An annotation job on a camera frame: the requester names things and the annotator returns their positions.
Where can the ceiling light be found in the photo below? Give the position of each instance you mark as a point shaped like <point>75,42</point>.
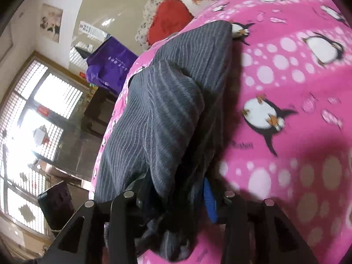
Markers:
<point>108,22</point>

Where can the grey striped garment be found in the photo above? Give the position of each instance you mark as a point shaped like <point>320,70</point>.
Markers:
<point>165,110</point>

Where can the ceiling air vent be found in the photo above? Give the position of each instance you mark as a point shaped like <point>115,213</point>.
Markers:
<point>92,29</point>

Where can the pink penguin print blanket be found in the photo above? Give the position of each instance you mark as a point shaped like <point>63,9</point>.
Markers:
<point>288,88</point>

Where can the window with blinds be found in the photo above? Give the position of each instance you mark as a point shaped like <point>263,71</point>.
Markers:
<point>30,121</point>

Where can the floral bed sheet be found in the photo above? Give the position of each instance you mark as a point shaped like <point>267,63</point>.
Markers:
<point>154,2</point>

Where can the dark wooden desk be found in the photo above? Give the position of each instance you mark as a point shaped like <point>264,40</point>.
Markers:
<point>79,143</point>

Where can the purple fabric bag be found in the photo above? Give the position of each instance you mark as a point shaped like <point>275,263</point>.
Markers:
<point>110,63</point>

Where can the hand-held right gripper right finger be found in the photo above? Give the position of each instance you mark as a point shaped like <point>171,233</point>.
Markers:
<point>210,203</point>

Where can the wall poster with dark figure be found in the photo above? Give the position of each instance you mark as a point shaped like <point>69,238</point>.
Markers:
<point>51,23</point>

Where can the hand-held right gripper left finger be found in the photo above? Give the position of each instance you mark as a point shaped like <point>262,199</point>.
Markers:
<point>121,214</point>

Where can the red cloth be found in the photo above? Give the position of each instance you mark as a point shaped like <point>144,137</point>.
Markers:
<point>167,19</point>

